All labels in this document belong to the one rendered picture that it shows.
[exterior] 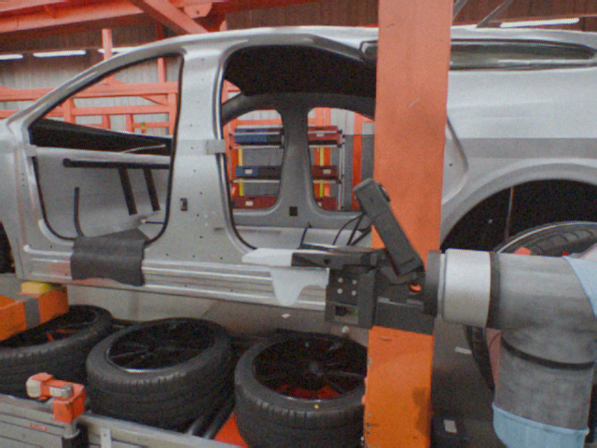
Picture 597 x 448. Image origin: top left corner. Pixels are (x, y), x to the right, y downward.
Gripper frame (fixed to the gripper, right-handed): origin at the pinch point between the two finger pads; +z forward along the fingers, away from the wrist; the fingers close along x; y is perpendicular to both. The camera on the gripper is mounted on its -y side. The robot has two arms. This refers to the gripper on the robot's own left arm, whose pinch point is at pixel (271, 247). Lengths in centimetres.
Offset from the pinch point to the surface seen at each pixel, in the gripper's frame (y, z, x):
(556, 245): 0, -48, 79
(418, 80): -37, -12, 45
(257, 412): 68, 40, 74
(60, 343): 64, 151, 72
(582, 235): -3, -54, 80
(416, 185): -13, -13, 48
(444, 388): 97, -24, 200
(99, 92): -252, 687, 486
